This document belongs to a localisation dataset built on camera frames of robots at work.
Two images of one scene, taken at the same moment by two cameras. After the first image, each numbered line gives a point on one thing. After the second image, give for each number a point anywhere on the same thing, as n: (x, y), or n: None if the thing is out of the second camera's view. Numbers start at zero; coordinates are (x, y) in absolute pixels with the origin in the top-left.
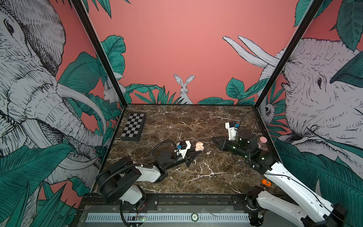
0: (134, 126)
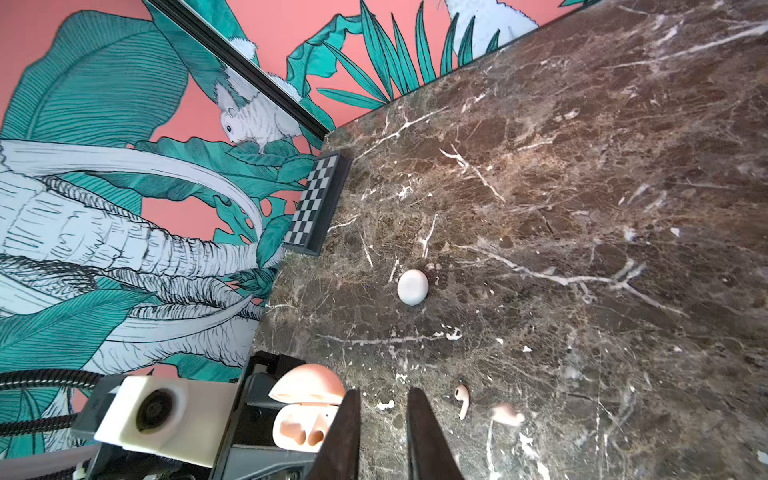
0: (318, 205)
